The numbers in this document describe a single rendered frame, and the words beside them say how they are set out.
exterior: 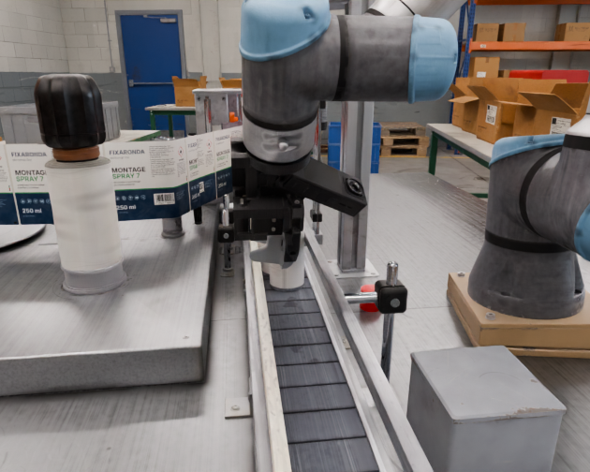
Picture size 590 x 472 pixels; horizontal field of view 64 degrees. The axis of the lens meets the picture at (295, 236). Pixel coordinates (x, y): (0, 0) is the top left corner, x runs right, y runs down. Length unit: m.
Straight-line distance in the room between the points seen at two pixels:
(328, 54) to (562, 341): 0.47
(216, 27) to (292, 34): 8.13
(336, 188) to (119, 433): 0.35
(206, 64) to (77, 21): 2.26
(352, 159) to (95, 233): 0.42
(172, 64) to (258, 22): 8.32
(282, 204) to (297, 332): 0.16
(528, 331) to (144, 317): 0.49
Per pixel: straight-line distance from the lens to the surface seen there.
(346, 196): 0.55
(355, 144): 0.82
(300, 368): 0.53
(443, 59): 0.46
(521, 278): 0.69
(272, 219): 0.55
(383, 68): 0.44
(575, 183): 0.56
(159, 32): 8.81
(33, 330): 0.68
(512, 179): 0.66
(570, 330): 0.71
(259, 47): 0.42
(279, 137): 0.47
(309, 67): 0.43
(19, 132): 2.85
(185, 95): 6.49
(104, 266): 0.73
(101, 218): 0.71
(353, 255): 0.88
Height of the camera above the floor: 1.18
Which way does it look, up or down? 19 degrees down
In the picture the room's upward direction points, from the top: straight up
